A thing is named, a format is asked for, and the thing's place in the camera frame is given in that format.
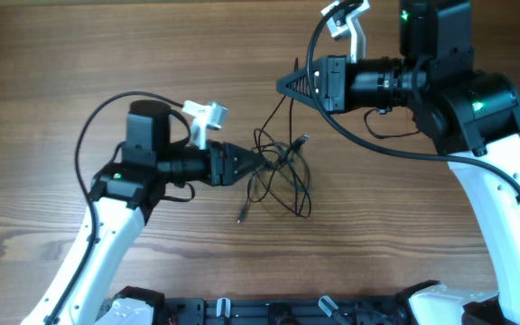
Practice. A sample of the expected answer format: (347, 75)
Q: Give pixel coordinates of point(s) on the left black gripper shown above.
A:
(222, 172)

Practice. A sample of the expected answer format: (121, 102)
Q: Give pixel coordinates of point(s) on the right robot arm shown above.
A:
(472, 118)

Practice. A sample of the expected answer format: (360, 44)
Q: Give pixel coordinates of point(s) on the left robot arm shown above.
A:
(164, 144)

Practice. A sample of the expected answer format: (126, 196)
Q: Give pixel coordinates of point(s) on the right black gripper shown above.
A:
(333, 82)

